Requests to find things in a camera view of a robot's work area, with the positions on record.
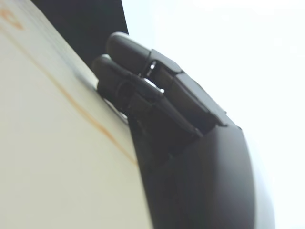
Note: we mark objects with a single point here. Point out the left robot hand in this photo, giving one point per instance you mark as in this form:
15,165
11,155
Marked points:
202,179

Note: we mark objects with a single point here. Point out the beige square board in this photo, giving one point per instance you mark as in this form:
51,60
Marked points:
47,143

